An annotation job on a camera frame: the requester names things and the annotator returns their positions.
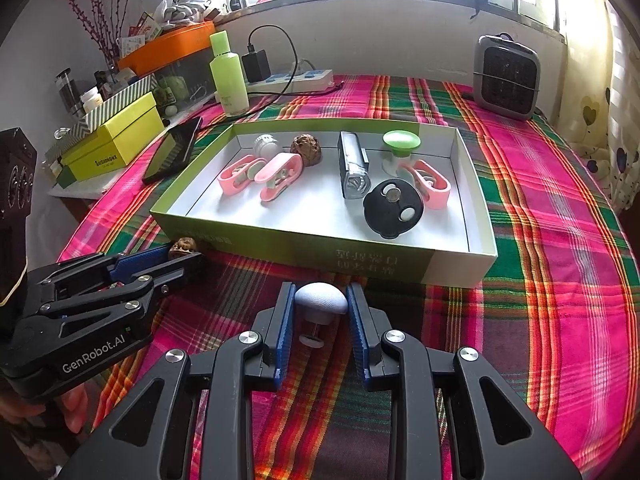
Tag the pink tape dispenser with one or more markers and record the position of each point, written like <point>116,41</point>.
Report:
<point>285,162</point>

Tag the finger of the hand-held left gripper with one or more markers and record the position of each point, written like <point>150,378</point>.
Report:
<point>140,260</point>
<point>150,287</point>

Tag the small white jar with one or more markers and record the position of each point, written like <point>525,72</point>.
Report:
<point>91,100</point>

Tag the paper cards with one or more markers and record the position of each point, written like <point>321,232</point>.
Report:
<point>137,35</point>

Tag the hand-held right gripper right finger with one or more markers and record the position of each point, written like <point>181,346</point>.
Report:
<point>357,340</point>

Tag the grey space heater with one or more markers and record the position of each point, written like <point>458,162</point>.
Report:
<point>505,77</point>

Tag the white power strip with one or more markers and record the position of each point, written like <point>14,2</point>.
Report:
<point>315,79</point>

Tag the black flashlight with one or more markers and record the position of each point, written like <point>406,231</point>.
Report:
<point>350,160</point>

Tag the black smartphone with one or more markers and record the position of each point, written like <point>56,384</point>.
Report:
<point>170,152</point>

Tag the black disc with metal buttons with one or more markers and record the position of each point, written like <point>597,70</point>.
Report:
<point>385,220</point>

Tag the grey striped box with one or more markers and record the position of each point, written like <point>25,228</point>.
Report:
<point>120,95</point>

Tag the clear glass tank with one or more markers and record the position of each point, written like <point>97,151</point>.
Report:
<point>185,72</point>

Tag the glass jar with dark lid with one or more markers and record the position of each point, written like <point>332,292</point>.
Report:
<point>70,92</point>

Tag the heart print curtain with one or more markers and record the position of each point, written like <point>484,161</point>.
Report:
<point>615,160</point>

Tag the orange tray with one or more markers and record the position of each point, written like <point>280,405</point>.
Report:
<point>170,45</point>

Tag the dark green small box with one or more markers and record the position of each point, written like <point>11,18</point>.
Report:
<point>62,175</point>

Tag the green round knob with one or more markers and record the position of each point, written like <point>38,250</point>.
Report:
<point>400,140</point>

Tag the light green bottle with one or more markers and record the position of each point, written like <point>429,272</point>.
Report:
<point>230,80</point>

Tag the green cardboard box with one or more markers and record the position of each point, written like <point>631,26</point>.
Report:
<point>300,220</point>

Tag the white cream jar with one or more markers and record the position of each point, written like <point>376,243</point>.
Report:
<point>265,146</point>

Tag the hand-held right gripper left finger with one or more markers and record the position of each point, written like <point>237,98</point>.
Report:
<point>285,340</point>

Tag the white plastic bags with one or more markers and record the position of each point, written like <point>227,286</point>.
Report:
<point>180,10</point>

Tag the brown walnut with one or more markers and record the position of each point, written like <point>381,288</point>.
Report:
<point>306,147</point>
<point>182,247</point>

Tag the person's left hand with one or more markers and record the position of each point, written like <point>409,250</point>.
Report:
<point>75,410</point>

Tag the white mushroom-shaped knob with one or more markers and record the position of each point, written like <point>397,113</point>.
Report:
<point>320,297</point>

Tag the plaid pink green tablecloth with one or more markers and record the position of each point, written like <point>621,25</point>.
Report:
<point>550,260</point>

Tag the pink loop clip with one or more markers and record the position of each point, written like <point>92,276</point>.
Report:
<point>230,180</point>

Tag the dried flower branches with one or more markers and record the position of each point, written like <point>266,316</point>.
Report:
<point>102,45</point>

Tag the black charger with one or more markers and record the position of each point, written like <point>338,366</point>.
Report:
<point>256,66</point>

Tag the yellow-green cardboard box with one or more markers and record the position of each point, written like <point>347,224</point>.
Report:
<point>115,135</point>

